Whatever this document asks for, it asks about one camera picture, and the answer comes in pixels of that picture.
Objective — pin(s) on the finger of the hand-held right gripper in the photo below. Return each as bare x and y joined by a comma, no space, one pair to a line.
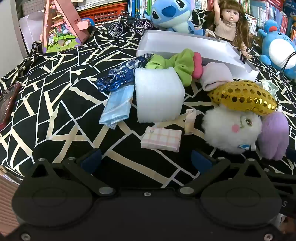
284,177

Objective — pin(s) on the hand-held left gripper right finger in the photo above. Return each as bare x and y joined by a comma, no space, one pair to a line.
201,161

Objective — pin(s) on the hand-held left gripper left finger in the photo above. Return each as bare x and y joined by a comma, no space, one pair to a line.
91,161

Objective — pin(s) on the white fluffy plush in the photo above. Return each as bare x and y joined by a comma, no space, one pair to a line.
224,132

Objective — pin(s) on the purple plush pillow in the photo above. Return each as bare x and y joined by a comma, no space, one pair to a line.
275,136

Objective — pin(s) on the blue face mask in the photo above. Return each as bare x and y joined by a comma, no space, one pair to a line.
118,104

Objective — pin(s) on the gold sequin pillow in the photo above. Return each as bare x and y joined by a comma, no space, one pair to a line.
242,95

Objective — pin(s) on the light pink towel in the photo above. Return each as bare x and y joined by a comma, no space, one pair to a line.
215,75

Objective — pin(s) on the blue brocade pouch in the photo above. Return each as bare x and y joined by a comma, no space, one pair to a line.
120,74

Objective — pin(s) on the pink scrunchie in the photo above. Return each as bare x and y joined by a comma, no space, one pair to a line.
197,67

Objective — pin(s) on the green scrunchie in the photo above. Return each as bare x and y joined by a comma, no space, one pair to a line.
182,64

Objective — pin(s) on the white cardboard box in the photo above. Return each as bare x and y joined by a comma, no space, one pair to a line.
185,44

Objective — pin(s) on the pink plaid tissue pack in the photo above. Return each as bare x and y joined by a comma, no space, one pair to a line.
161,139

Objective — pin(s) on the white foam block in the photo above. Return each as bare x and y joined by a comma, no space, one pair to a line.
157,95

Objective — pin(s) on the black patterned blanket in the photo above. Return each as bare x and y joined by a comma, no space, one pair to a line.
57,76

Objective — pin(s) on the dark red phone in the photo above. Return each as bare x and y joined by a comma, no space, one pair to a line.
8,104

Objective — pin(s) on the black binder clip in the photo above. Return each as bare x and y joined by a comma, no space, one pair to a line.
242,59

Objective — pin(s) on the round blue mouse plush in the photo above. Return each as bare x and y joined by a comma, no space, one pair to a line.
277,51

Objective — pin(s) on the brown-haired baby doll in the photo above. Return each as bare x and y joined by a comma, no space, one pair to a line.
227,27

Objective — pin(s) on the small blue round cap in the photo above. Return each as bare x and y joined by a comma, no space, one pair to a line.
89,21

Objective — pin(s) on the miniature bicycle model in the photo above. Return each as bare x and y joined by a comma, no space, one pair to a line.
126,21

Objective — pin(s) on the pink triangular dollhouse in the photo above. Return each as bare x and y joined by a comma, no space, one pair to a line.
69,16

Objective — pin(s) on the red plastic basket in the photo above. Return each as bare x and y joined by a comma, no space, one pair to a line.
104,15

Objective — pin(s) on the white paper bag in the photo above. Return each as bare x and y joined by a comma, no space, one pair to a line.
30,27

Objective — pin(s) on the blue alien plush toy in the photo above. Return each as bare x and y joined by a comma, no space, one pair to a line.
171,14

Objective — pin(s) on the stack of lying books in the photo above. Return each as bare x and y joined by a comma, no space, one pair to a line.
99,3

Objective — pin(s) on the row of upright books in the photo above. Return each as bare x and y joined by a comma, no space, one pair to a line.
136,7

